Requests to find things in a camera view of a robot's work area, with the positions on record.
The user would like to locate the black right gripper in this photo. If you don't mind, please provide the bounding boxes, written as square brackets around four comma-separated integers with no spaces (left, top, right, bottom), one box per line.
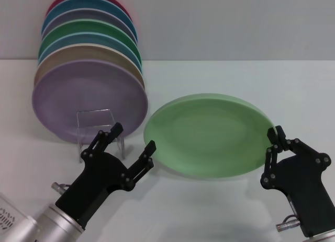
[260,125,335,239]

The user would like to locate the lilac plate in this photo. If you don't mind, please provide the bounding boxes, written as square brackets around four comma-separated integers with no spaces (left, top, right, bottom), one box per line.
[31,59,149,144]

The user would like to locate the light blue plate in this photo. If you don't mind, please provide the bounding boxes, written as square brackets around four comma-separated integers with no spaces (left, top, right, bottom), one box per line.
[37,31,143,71]

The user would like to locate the dark green plate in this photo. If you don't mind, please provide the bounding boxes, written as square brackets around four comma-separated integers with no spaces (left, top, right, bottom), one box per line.
[38,19,141,62]

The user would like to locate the clear acrylic plate rack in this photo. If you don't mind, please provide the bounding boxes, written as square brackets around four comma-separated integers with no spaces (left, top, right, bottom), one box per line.
[76,109,126,164]

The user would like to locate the beige plate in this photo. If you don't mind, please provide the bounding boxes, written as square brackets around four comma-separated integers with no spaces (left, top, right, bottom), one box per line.
[33,42,146,90]

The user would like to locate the teal blue plate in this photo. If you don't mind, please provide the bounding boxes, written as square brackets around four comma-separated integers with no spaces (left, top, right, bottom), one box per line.
[41,0,137,43]

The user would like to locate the light green plate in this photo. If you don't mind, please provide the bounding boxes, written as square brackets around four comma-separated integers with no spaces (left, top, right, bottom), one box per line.
[143,93,276,179]

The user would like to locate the grey purple plate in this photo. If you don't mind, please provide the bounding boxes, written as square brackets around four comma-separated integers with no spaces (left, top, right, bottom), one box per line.
[41,8,138,43]

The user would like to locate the silver cable connector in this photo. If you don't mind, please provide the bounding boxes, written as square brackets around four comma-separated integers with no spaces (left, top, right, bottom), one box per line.
[276,213,302,231]
[51,182,72,194]

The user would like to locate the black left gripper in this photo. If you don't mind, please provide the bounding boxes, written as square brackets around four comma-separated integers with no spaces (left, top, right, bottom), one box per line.
[55,122,158,223]

